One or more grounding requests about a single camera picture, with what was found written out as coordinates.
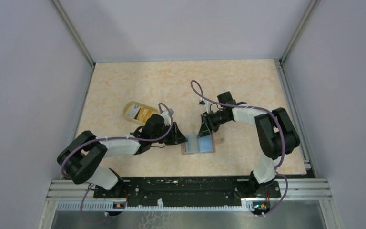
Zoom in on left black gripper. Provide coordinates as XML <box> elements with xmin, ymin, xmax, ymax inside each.
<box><xmin>151</xmin><ymin>121</ymin><xmax>188</xmax><ymax>145</ymax></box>

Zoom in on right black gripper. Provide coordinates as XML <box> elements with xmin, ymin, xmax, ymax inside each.
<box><xmin>197</xmin><ymin>110</ymin><xmax>230</xmax><ymax>138</ymax></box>

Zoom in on brown leather card holder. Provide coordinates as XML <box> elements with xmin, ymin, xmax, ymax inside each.
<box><xmin>181</xmin><ymin>134</ymin><xmax>224</xmax><ymax>155</ymax></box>

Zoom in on beige oval card tray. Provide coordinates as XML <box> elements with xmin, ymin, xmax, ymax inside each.
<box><xmin>122</xmin><ymin>101</ymin><xmax>160</xmax><ymax>125</ymax></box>

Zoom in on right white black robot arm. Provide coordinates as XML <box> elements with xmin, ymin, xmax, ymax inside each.
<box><xmin>198</xmin><ymin>92</ymin><xmax>300</xmax><ymax>197</ymax></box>

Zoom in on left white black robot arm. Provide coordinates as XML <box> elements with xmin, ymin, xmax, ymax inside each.
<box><xmin>57</xmin><ymin>114</ymin><xmax>188</xmax><ymax>198</ymax></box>

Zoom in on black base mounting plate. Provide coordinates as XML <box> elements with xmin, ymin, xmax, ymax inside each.
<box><xmin>93</xmin><ymin>174</ymin><xmax>282</xmax><ymax>207</ymax></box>

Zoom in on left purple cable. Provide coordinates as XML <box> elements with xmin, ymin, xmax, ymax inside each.
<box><xmin>60</xmin><ymin>103</ymin><xmax>175</xmax><ymax>225</ymax></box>

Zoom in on purple cable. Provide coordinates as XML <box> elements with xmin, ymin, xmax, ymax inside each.
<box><xmin>60</xmin><ymin>103</ymin><xmax>175</xmax><ymax>225</ymax></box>
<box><xmin>190</xmin><ymin>80</ymin><xmax>288</xmax><ymax>219</ymax></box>

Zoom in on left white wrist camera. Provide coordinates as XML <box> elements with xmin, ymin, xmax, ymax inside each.
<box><xmin>160</xmin><ymin>108</ymin><xmax>174</xmax><ymax>125</ymax></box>

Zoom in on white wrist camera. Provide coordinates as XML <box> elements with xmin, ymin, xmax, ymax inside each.
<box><xmin>160</xmin><ymin>108</ymin><xmax>174</xmax><ymax>125</ymax></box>
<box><xmin>198</xmin><ymin>98</ymin><xmax>213</xmax><ymax>114</ymax></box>

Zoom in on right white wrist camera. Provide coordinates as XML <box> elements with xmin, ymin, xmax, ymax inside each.
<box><xmin>198</xmin><ymin>98</ymin><xmax>213</xmax><ymax>114</ymax></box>

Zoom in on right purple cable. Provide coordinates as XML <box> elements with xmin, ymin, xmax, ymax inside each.
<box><xmin>190</xmin><ymin>80</ymin><xmax>288</xmax><ymax>219</ymax></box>

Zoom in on white slotted cable duct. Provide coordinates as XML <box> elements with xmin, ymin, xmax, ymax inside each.
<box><xmin>57</xmin><ymin>201</ymin><xmax>254</xmax><ymax>212</ymax></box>

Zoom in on aluminium frame rail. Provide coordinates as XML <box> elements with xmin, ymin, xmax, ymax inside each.
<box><xmin>46</xmin><ymin>177</ymin><xmax>332</xmax><ymax>200</ymax></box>

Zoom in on left aluminium corner post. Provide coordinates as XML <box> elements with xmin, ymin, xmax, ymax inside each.
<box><xmin>51</xmin><ymin>0</ymin><xmax>95</xmax><ymax>67</ymax></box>

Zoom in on aluminium corner post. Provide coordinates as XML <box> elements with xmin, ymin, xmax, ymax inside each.
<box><xmin>51</xmin><ymin>0</ymin><xmax>95</xmax><ymax>67</ymax></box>
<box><xmin>279</xmin><ymin>0</ymin><xmax>321</xmax><ymax>65</ymax></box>

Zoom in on right aluminium corner post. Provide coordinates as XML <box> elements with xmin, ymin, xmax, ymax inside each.
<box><xmin>279</xmin><ymin>0</ymin><xmax>321</xmax><ymax>65</ymax></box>

